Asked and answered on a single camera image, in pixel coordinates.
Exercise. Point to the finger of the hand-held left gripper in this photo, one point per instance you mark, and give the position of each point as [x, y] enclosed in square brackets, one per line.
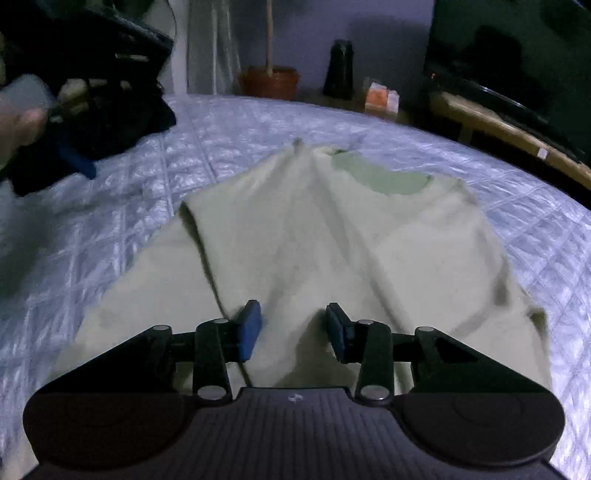
[78, 159]

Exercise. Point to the black television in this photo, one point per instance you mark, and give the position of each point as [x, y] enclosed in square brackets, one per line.
[508, 60]

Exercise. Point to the pale curtain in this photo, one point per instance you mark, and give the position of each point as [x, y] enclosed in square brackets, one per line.
[212, 46]

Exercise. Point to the person's left hand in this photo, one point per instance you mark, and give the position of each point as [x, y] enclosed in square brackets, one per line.
[21, 131]

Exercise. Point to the black garment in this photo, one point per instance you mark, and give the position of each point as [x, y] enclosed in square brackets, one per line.
[120, 124]

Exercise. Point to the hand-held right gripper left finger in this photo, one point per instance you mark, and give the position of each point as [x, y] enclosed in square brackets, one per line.
[249, 330]

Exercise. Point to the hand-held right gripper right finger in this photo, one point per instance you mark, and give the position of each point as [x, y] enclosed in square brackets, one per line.
[338, 331]

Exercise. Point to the pale green sweatshirt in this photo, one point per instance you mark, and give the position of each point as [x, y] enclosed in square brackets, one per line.
[323, 240]

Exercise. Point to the terracotta potted plant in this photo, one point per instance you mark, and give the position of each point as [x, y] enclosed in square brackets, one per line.
[270, 83]

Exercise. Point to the orange tissue pack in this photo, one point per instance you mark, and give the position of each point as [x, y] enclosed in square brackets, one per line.
[381, 99]

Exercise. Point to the light wooden bench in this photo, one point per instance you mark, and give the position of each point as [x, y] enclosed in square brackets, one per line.
[498, 131]

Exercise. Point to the black speaker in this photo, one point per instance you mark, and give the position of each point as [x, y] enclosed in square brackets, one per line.
[338, 69]

